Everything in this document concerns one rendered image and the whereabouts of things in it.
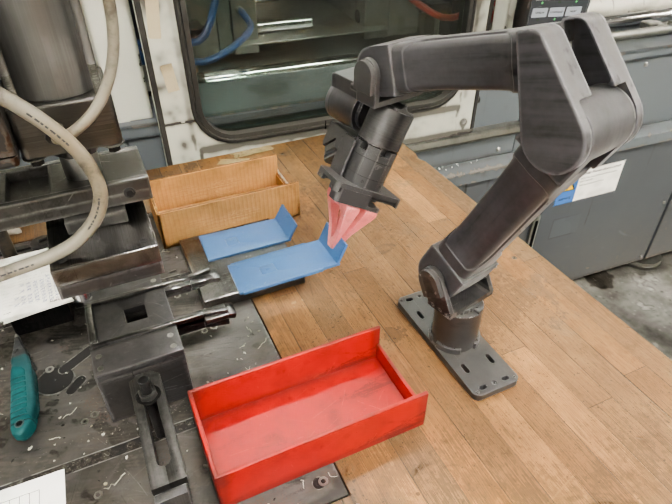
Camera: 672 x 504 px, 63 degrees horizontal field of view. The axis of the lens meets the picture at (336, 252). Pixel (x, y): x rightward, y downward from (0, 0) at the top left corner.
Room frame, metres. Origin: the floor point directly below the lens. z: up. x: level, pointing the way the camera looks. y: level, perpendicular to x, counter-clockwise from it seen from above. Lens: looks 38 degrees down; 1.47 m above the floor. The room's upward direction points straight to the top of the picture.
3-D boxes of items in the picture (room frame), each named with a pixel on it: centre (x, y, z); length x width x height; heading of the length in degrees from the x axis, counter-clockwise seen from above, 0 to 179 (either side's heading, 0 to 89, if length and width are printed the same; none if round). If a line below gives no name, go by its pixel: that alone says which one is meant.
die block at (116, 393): (0.51, 0.27, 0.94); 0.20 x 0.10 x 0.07; 25
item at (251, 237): (0.75, 0.15, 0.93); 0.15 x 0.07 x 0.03; 114
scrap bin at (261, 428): (0.40, 0.03, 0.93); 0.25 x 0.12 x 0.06; 115
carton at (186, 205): (0.86, 0.21, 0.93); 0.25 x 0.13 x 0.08; 115
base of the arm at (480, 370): (0.53, -0.16, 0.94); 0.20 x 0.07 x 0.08; 25
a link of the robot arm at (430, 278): (0.54, -0.16, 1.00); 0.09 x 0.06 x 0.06; 127
